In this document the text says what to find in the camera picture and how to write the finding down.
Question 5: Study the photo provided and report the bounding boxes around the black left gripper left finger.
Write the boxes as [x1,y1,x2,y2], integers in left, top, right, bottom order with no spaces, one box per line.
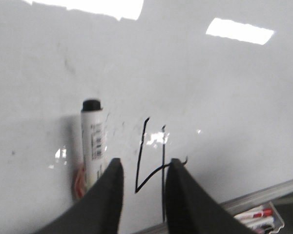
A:
[36,158,124,234]

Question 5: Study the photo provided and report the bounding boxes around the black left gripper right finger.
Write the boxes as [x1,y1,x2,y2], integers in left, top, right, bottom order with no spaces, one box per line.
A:
[165,158,254,234]

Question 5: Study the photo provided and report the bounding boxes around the red round magnet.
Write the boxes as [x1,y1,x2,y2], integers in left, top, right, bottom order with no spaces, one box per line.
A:
[73,164,86,199]

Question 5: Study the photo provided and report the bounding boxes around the white black whiteboard marker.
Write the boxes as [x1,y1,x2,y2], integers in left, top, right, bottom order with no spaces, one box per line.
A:
[81,99,106,191]

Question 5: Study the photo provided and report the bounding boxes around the white marker tray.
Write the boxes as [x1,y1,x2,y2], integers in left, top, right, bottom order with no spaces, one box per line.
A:
[234,202,285,234]

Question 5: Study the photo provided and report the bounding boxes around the black capped marker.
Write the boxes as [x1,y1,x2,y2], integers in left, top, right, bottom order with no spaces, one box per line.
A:
[245,216,275,230]

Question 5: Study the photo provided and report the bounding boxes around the red capped marker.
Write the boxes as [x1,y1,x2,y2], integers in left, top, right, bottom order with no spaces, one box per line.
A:
[234,208,273,220]

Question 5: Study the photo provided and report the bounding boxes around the white whiteboard with aluminium frame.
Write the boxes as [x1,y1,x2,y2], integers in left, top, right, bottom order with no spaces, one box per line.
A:
[0,0,293,234]

